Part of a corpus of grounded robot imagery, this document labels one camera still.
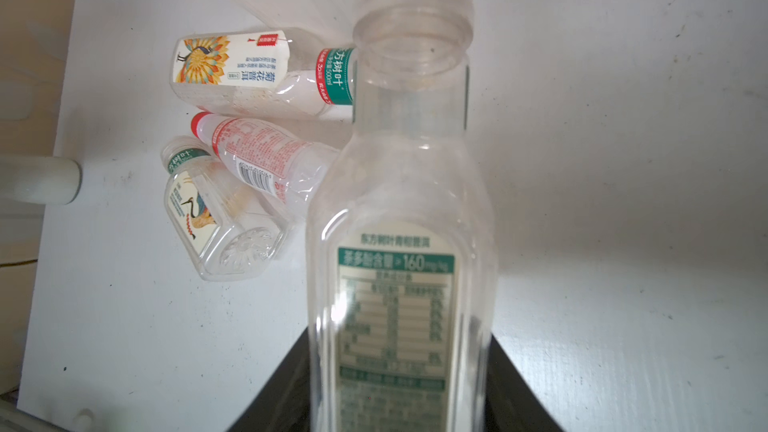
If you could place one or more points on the green label clear bottle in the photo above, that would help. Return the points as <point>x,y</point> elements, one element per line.
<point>401,258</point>

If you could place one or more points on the white cylinder at edge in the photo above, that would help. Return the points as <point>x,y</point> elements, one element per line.
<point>39,180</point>

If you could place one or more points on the pink label clear bottle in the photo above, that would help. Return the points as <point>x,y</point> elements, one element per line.
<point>267,157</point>

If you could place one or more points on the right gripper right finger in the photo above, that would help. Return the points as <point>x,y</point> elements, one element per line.
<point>510,404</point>

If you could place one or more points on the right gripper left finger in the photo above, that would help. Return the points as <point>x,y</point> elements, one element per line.
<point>283,403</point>

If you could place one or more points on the green cap square bottle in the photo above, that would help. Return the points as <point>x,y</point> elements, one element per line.
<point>230,231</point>

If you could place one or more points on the orange label clear bottle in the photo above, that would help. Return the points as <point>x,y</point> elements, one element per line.
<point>286,73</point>

